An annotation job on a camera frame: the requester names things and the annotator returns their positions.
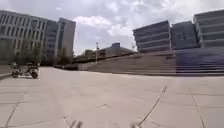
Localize large grey windowed building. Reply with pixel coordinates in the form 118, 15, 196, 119
0, 9, 77, 65

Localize grey stone slab plaza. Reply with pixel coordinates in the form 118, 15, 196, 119
0, 66, 224, 128

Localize low raised stone bed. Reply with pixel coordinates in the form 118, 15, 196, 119
0, 64, 14, 81

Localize grey banded block building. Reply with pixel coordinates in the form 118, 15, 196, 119
131, 19, 172, 54

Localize low concrete wall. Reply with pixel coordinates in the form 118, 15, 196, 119
53, 61, 90, 71

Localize lamp pole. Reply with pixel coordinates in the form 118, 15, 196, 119
95, 41, 101, 63

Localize wide stone stairs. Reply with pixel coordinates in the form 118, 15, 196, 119
87, 46, 224, 78

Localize low building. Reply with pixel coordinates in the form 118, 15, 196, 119
73, 42, 136, 62

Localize robot's own part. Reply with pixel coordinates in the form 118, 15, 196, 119
130, 122, 143, 128
69, 120, 83, 128

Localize parked scooter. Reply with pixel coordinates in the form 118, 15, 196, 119
26, 62, 41, 80
10, 62, 23, 79

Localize pale banded block building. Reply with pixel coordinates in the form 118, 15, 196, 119
192, 8, 224, 49

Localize dark grey block building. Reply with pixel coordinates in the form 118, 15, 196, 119
170, 20, 200, 51

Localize row of trees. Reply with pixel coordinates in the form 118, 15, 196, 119
0, 38, 73, 66

